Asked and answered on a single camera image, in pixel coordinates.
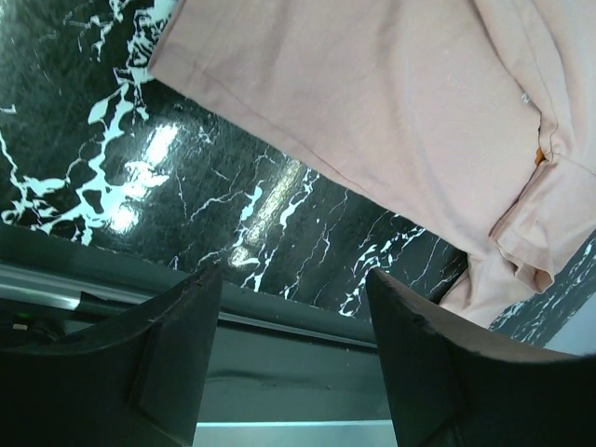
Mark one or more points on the aluminium frame rail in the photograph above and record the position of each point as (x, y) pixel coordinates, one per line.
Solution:
(121, 278)

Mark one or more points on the pink printed t-shirt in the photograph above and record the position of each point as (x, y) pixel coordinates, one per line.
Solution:
(473, 119)

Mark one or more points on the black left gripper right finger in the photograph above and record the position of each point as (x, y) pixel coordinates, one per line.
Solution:
(450, 382)

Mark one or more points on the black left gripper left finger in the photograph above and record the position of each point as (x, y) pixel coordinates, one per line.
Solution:
(134, 379)

